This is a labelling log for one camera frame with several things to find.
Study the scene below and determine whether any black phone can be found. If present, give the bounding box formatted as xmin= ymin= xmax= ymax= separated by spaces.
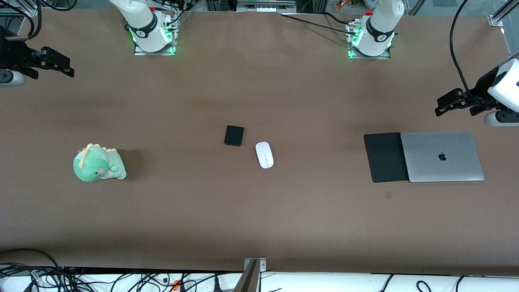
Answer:
xmin=224 ymin=125 xmax=245 ymax=147

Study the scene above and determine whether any white computer mouse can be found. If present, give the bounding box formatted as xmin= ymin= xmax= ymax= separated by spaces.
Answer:
xmin=255 ymin=141 xmax=275 ymax=169

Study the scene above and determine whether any black mouse pad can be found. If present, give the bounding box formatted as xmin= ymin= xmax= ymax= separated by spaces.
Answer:
xmin=363 ymin=132 xmax=410 ymax=183

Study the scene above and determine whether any aluminium corner profile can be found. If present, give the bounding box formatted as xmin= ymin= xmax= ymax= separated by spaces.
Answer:
xmin=489 ymin=0 xmax=519 ymax=27
xmin=0 ymin=0 xmax=39 ymax=17

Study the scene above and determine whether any silver closed laptop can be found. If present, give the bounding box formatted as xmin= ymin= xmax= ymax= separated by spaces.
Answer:
xmin=400 ymin=131 xmax=485 ymax=183

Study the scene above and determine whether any green dinosaur plush toy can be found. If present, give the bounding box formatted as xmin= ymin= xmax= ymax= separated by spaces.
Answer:
xmin=73 ymin=143 xmax=127 ymax=183

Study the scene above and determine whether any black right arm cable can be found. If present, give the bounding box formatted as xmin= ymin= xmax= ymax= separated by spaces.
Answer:
xmin=0 ymin=0 xmax=43 ymax=41

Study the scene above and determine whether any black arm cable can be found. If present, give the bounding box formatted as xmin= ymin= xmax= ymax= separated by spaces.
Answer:
xmin=0 ymin=0 xmax=43 ymax=41
xmin=449 ymin=0 xmax=477 ymax=100

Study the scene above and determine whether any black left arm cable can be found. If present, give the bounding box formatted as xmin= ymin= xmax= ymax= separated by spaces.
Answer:
xmin=449 ymin=0 xmax=477 ymax=100

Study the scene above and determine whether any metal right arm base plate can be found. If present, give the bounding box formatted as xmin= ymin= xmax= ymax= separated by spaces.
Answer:
xmin=133 ymin=11 xmax=176 ymax=56

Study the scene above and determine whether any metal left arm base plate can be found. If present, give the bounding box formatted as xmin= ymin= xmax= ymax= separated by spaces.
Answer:
xmin=347 ymin=20 xmax=392 ymax=60

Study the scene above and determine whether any short black table cable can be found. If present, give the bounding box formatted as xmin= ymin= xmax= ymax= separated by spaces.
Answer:
xmin=323 ymin=11 xmax=353 ymax=26

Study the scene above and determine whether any long black table cable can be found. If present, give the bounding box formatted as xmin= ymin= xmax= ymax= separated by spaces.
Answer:
xmin=280 ymin=14 xmax=357 ymax=36

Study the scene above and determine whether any black looped floor cable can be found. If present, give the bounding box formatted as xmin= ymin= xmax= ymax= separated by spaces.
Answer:
xmin=0 ymin=248 xmax=62 ymax=270

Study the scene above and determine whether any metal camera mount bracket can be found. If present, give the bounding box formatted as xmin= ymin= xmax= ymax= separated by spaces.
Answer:
xmin=233 ymin=258 xmax=267 ymax=292

